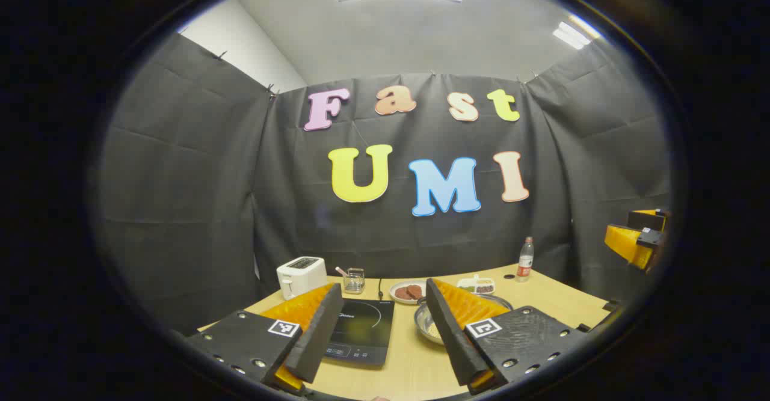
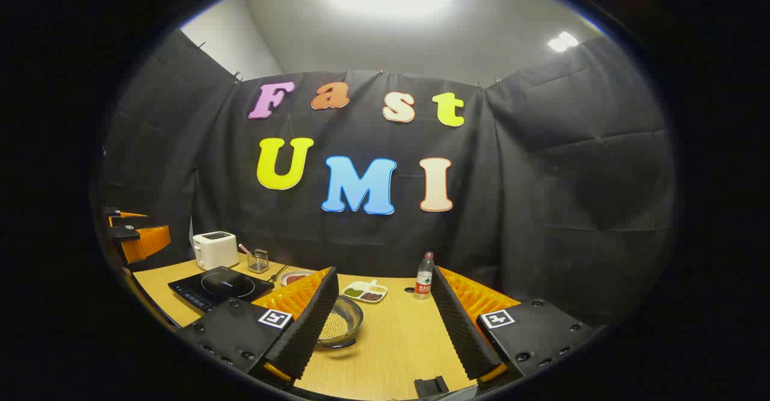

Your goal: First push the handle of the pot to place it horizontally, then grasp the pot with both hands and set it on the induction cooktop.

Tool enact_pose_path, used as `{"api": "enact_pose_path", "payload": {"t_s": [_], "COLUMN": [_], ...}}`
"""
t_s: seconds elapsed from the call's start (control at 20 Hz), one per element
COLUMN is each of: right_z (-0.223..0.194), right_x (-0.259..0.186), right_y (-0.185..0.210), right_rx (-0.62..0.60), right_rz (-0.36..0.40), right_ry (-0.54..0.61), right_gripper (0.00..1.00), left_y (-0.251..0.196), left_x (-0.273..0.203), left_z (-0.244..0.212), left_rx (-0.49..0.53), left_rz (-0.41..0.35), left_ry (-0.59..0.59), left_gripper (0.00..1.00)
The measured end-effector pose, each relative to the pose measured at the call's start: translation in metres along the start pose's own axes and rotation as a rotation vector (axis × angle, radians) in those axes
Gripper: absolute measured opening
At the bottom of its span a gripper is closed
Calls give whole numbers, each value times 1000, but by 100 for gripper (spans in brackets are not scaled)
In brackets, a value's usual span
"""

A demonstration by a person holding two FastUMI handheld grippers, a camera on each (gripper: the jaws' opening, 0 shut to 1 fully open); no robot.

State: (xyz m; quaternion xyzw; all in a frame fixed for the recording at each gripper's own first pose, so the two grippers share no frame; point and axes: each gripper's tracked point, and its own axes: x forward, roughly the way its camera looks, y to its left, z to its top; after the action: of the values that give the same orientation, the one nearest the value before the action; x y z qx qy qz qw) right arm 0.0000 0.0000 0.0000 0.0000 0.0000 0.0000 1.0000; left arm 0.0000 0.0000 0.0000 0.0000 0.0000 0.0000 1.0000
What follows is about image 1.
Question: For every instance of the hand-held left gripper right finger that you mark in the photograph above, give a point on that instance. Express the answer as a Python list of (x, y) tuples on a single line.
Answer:
[(451, 341)]

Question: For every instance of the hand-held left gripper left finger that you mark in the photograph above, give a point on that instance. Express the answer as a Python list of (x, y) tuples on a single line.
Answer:
[(319, 341)]

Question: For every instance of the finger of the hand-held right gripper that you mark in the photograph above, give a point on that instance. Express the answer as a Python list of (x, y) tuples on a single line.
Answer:
[(646, 219), (625, 241)]

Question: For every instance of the stainless steel pot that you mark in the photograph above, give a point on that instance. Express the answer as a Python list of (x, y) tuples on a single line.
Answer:
[(424, 323)]

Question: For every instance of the black induction cooktop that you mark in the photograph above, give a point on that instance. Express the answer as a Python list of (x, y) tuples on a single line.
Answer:
[(361, 329)]

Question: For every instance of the pile of soybeans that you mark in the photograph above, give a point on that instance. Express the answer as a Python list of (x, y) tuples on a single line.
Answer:
[(434, 330)]

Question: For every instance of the brown meat patty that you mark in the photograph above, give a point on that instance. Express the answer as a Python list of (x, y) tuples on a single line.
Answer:
[(415, 291), (402, 293)]

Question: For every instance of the pile of dark red beans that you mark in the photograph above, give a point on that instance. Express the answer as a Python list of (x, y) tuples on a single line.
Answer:
[(485, 289)]

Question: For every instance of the white divided dish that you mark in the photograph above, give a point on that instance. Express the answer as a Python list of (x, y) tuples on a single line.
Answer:
[(475, 278)]

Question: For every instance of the white toaster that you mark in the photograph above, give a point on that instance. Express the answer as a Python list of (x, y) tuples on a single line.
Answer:
[(301, 275)]

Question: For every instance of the white round plate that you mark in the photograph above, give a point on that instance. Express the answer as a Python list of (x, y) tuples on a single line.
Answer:
[(397, 297)]

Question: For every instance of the pink striped stick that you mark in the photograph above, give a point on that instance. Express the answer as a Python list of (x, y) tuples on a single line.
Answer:
[(341, 270)]

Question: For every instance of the clear plastic water bottle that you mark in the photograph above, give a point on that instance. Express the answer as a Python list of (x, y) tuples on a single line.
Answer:
[(525, 263)]

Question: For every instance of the ceiling light panel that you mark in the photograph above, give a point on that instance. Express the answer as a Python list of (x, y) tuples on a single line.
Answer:
[(571, 34)]

